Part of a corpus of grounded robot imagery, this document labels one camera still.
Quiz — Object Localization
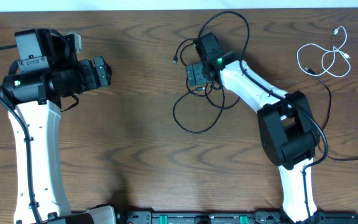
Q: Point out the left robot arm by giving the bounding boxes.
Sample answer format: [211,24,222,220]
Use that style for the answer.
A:
[0,29,117,223]

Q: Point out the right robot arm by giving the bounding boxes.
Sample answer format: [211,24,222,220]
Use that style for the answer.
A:
[186,32,319,223]

